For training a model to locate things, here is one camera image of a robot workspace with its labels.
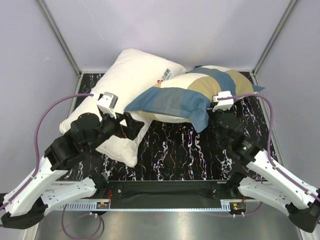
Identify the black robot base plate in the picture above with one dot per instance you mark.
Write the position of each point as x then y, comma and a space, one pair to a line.
168, 196

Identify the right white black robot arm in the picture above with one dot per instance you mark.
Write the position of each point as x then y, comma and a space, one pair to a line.
297, 199

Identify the aluminium frame post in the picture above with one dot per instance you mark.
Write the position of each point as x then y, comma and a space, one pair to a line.
59, 37
277, 31

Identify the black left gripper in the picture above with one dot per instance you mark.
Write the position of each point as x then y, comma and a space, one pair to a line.
130, 131

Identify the blue beige patchwork pillowcase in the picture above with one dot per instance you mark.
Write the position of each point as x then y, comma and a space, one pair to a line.
186, 98

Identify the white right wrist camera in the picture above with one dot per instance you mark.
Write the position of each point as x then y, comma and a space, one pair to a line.
222, 101

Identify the plain white pillow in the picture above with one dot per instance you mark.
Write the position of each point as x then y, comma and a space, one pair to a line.
133, 72

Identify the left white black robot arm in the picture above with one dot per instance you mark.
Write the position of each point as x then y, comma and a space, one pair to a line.
29, 203

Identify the white slotted cable duct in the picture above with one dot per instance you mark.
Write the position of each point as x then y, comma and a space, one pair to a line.
85, 206

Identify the aluminium frame post right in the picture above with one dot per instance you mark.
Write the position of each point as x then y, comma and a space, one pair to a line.
277, 31

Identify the aluminium frame post left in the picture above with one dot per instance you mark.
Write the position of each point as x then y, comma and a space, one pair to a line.
59, 37

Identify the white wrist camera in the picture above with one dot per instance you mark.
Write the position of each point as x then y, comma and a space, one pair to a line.
222, 101
107, 100

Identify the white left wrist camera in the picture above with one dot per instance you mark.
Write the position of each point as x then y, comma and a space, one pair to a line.
107, 100

